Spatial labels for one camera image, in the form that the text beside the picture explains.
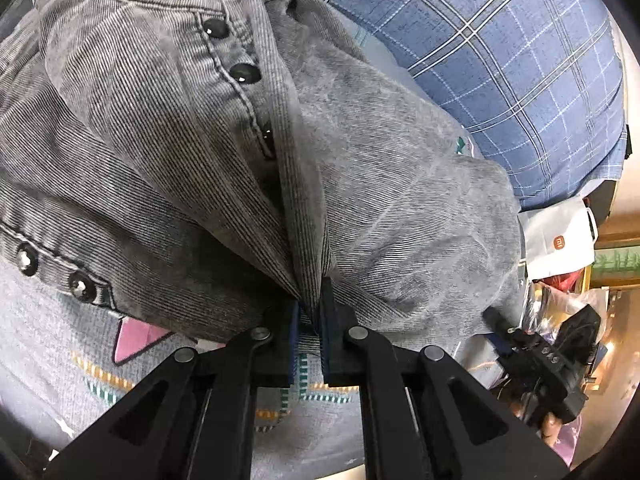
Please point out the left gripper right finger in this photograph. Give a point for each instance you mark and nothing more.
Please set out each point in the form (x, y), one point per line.
(423, 415)

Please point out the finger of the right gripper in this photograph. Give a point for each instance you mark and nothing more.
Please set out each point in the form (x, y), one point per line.
(501, 331)

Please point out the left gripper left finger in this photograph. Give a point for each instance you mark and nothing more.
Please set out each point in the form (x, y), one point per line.
(193, 416)

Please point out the grey denim pants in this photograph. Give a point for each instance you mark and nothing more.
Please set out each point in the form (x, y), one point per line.
(198, 163)

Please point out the right hand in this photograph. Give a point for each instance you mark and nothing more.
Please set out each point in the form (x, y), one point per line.
(550, 427)

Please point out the red and yellow packages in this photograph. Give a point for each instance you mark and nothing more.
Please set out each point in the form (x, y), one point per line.
(546, 308)

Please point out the white paper shopping bag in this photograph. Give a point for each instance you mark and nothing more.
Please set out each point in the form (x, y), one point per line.
(559, 239)

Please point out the grey patterned bed sheet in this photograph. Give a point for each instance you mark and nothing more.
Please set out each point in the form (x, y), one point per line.
(69, 357)

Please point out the blue plaid pillow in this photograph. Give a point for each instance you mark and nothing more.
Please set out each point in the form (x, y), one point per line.
(537, 84)

